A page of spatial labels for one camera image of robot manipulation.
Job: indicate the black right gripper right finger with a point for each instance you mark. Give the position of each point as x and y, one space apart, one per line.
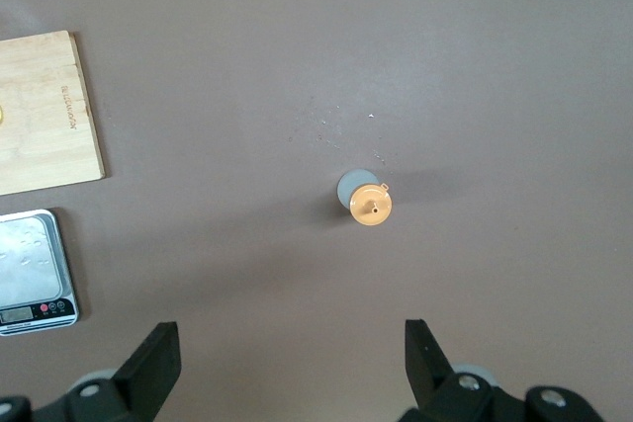
430 367

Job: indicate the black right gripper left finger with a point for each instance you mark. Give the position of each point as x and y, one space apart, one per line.
148 367

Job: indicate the translucent squeeze bottle orange cap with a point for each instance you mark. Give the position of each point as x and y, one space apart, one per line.
371 207

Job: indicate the silver digital kitchen scale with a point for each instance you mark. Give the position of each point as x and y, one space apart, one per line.
29 264

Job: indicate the wooden cutting board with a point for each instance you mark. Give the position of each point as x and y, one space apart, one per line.
44 110

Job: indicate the brown table mat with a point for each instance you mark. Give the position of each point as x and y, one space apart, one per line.
297 46

